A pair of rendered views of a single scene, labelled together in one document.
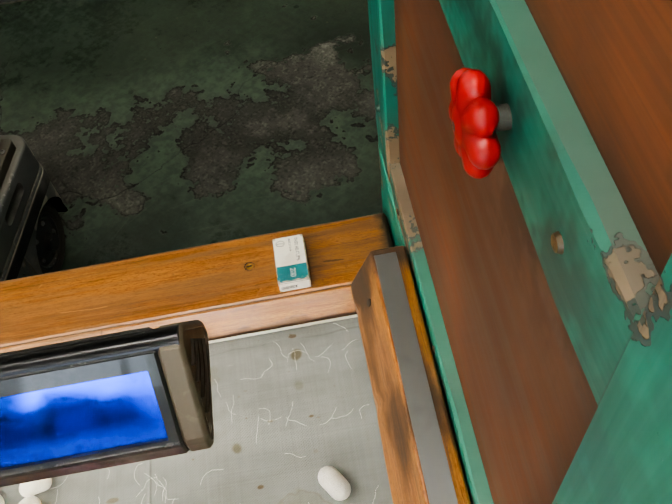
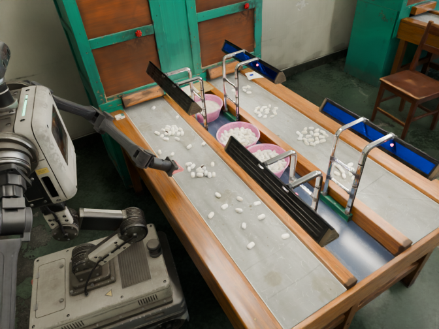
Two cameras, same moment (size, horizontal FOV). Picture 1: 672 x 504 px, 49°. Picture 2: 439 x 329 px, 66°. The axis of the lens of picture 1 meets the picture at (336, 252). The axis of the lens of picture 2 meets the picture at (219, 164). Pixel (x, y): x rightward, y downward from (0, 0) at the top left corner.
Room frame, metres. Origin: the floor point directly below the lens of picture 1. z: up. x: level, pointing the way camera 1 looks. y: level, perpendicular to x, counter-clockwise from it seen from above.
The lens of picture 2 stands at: (0.78, 2.11, 2.00)
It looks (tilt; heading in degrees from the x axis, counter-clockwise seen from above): 41 degrees down; 244
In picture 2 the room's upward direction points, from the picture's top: 5 degrees counter-clockwise
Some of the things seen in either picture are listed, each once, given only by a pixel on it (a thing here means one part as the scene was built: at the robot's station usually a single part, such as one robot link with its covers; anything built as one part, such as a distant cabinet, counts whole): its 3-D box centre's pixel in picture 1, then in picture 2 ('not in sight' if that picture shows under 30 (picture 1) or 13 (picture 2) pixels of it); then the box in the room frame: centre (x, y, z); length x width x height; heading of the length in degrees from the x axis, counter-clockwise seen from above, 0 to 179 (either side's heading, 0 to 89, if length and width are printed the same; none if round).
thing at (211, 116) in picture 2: not in sight; (204, 109); (-0.08, 0.22, 0.72); 0.27 x 0.27 x 0.10
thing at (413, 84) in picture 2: not in sight; (415, 83); (-2.02, 0.53, 0.45); 0.44 x 0.43 x 0.91; 85
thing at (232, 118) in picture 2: not in sight; (241, 88); (-0.28, 0.39, 0.90); 0.20 x 0.19 x 0.45; 91
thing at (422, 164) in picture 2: not in sight; (374, 132); (-0.38, 1.36, 1.08); 0.62 x 0.08 x 0.07; 91
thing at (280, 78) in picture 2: not in sight; (250, 59); (-0.36, 0.39, 1.08); 0.62 x 0.08 x 0.07; 91
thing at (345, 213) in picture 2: not in sight; (355, 169); (-0.30, 1.36, 0.90); 0.20 x 0.19 x 0.45; 91
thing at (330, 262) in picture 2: not in sight; (230, 165); (0.07, 0.83, 0.71); 1.81 x 0.05 x 0.11; 91
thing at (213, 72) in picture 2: not in sight; (225, 68); (-0.41, -0.05, 0.83); 0.30 x 0.06 x 0.07; 1
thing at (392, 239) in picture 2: not in sight; (275, 145); (-0.25, 0.82, 0.71); 1.81 x 0.05 x 0.11; 91
